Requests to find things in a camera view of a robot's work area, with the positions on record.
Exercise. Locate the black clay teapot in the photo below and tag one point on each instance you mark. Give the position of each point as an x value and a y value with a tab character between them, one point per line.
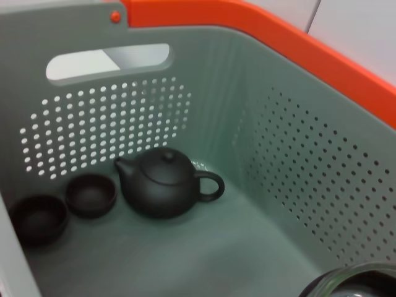
161	188

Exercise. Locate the grey-green perforated storage basket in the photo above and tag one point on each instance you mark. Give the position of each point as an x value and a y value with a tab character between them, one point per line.
216	247

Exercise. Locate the small black clay teacup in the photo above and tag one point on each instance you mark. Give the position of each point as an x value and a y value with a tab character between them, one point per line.
37	222
89	198

